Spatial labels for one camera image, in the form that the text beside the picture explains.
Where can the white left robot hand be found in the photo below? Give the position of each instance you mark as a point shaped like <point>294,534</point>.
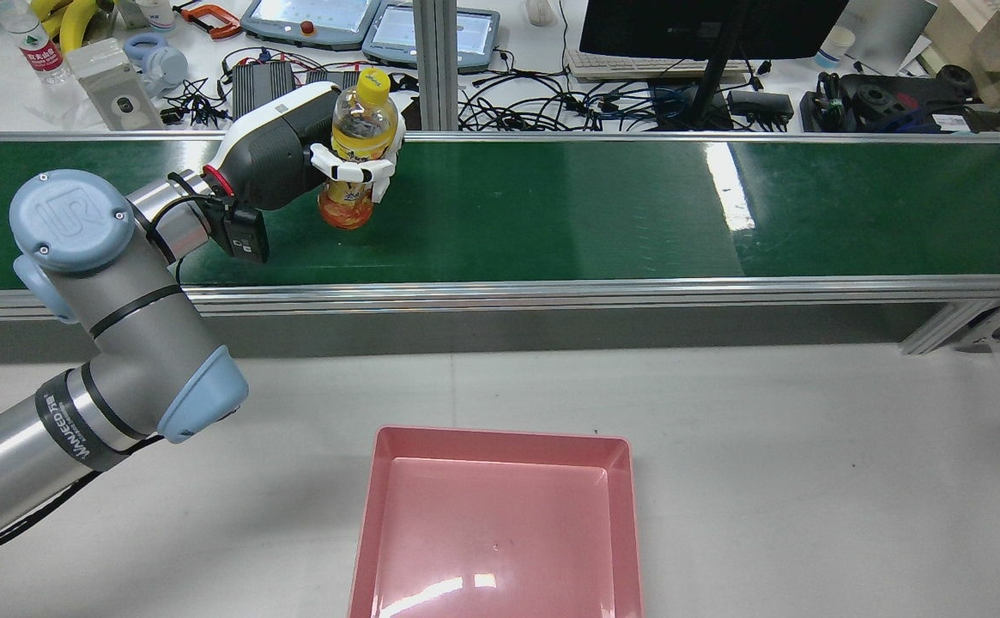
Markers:
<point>268,163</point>

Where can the orange drink bottle yellow cap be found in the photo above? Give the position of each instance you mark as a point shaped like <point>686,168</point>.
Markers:
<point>362,120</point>

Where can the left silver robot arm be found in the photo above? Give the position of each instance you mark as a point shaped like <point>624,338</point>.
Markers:
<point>122,343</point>

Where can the pink plastic basket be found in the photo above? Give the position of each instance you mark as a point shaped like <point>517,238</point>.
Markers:
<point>500,532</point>

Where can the black finned power supply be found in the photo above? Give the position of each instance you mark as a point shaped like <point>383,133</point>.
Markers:
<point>259,86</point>
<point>328,77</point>

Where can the orange clamp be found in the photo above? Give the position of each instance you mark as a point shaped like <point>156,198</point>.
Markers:
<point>221,24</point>

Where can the light blue headphones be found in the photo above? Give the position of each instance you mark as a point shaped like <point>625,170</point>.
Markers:
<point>160,62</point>

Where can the grey teach pendant red button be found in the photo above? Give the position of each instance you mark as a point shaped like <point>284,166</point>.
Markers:
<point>311,21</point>

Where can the grey plastic box device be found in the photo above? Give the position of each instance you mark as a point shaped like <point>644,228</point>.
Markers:
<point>113,90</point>

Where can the white cup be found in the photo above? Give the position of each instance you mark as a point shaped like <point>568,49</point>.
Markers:
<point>156,13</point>

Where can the yellow banana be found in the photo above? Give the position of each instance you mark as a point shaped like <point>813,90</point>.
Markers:
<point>49,9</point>
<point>79,21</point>

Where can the clear water bottle red label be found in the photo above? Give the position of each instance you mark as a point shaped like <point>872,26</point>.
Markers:
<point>40,51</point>

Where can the green conveyor belt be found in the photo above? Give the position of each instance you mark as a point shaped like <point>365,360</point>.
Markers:
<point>551,215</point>

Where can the white mouse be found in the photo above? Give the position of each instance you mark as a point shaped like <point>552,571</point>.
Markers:
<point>540,11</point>

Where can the white keyboard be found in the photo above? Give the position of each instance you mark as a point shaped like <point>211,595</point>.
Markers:
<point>637,67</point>

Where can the black computer monitor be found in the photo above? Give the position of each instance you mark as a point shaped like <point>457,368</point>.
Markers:
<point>680,26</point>

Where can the paper cup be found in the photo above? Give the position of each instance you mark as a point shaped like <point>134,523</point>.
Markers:
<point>834,47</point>

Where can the black machine part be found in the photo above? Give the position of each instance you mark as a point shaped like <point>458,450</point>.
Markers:
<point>886,99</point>

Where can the grey laptop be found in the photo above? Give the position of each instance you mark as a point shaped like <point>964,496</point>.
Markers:
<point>890,21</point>

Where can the wooden blocks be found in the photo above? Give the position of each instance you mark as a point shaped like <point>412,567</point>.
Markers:
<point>997,51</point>

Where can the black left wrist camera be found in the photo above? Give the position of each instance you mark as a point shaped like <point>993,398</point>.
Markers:
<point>246,233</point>

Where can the aluminium frame post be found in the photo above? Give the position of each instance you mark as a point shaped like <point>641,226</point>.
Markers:
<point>435,69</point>

